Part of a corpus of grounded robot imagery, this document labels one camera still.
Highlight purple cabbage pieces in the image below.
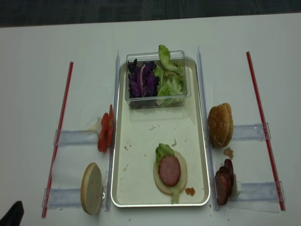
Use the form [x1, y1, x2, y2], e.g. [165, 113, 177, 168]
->
[128, 59, 159, 98]

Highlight lettuce leaf on bun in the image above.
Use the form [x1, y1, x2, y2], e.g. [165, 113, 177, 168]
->
[155, 143, 175, 167]

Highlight rear tomato slice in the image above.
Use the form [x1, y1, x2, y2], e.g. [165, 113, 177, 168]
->
[107, 105, 114, 146]

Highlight tomato slice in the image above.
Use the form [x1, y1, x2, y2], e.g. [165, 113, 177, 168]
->
[97, 113, 111, 152]
[107, 105, 114, 146]

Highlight green lettuce in box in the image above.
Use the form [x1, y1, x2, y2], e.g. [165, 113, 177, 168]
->
[155, 45, 184, 106]

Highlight front tomato slice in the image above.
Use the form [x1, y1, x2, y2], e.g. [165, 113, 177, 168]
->
[97, 113, 111, 152]

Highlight pink meat patty on bun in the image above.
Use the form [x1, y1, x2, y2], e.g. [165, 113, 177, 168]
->
[158, 156, 181, 187]

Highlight clear plastic salad box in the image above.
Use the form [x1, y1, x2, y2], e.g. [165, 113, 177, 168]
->
[125, 45, 190, 109]

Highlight white metal tray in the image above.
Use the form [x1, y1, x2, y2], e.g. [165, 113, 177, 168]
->
[111, 58, 210, 208]

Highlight front sesame bun top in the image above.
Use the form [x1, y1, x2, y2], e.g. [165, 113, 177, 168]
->
[208, 105, 230, 147]

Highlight sesame bun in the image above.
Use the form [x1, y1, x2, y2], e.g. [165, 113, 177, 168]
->
[223, 103, 233, 147]
[208, 105, 230, 147]

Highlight bottom bun on tray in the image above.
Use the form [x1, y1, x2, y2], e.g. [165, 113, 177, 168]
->
[153, 150, 188, 203]

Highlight rear sesame bun top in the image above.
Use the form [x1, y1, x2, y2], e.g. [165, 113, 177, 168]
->
[223, 103, 233, 147]

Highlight left upper clear pusher track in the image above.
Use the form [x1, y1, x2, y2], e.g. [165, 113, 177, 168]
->
[53, 130, 98, 146]

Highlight clear pusher track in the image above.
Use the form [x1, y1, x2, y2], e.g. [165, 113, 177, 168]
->
[231, 181, 285, 202]
[53, 130, 98, 146]
[232, 123, 271, 141]
[42, 188, 81, 208]

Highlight brown crumb on table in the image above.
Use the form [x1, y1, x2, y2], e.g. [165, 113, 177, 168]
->
[223, 147, 233, 160]

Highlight brown crumb on tray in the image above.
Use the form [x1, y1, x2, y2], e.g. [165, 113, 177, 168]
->
[185, 187, 195, 196]

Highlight rear dark sausage slice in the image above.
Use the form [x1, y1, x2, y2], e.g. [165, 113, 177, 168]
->
[224, 159, 234, 186]

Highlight dark sausage slice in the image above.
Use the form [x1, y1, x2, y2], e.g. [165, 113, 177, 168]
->
[215, 171, 231, 206]
[224, 159, 234, 186]

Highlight upright white bun half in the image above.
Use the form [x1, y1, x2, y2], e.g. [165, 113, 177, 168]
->
[80, 162, 103, 215]

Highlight front dark sausage slice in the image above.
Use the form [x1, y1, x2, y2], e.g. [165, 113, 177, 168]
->
[215, 171, 231, 206]

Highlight right upper clear pusher track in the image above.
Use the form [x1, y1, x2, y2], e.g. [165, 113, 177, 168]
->
[232, 123, 271, 141]

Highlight left lower clear pusher track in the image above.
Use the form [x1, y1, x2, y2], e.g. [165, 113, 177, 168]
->
[42, 188, 81, 208]

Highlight right lower clear pusher track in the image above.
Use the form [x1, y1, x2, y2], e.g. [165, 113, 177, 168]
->
[231, 181, 285, 202]

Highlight black object at corner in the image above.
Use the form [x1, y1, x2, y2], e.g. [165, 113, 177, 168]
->
[0, 201, 24, 226]

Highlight left clear long rail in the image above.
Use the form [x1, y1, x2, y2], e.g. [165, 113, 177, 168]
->
[104, 50, 120, 212]

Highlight clear long rail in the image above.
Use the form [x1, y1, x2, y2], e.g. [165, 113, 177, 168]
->
[104, 50, 120, 212]
[197, 47, 220, 211]

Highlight right clear long rail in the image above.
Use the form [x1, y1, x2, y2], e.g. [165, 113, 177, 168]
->
[197, 47, 220, 211]

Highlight left red rail strip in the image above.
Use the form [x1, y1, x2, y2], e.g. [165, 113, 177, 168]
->
[41, 62, 73, 218]

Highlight red rail strip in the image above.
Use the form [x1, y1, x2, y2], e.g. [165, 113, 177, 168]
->
[246, 51, 286, 211]
[41, 62, 73, 218]

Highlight right red rail strip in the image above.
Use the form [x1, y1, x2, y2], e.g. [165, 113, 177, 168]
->
[246, 51, 286, 211]

